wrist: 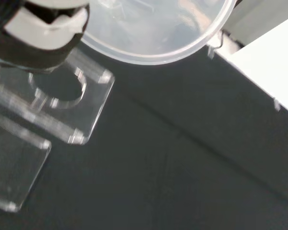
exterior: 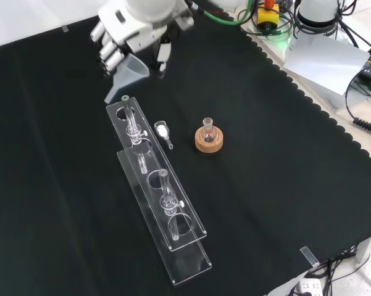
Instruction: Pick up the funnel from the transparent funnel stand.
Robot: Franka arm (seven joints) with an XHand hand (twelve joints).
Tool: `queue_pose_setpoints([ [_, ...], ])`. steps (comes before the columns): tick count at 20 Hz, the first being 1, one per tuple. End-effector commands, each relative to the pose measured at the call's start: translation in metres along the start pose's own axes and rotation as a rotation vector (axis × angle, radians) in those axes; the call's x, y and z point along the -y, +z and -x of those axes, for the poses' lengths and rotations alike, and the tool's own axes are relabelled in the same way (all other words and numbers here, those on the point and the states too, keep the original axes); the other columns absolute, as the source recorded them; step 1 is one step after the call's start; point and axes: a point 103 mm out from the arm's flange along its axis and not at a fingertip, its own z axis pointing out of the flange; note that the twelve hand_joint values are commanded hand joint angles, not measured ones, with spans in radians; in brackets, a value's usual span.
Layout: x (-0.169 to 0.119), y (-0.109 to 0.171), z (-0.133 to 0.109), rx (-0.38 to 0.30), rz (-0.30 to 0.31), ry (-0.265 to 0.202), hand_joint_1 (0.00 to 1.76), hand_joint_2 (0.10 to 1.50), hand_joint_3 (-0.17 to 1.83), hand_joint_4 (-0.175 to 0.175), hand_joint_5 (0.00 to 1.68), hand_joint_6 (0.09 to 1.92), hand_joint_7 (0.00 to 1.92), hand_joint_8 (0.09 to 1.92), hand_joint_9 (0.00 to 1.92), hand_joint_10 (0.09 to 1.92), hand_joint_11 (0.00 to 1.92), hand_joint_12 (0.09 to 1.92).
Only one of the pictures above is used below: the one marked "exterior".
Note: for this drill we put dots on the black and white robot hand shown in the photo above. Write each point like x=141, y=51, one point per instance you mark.
x=135, y=34

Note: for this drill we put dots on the translucent plastic funnel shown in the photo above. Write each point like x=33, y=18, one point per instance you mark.
x=131, y=74

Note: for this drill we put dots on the glass weighing funnel with powder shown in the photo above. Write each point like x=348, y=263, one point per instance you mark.
x=161, y=131

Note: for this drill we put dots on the clear acrylic funnel stand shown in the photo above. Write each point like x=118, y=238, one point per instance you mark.
x=189, y=268

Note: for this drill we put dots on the clear plastic cloth clip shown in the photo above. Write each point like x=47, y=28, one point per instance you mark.
x=65, y=28
x=308, y=256

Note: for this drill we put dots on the glass round-bottom flask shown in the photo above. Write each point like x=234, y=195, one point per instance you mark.
x=208, y=134

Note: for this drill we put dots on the yellow stop button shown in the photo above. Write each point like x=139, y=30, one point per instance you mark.
x=267, y=17

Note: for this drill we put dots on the pale board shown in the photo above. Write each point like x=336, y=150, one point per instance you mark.
x=324, y=61

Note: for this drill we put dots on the black table cloth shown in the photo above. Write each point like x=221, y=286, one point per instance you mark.
x=281, y=185

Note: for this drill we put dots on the white power strip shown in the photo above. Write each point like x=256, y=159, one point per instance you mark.
x=308, y=286

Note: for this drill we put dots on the white table leg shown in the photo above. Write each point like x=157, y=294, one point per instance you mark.
x=365, y=251

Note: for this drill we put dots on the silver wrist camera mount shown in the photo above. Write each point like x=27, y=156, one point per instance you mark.
x=185, y=23

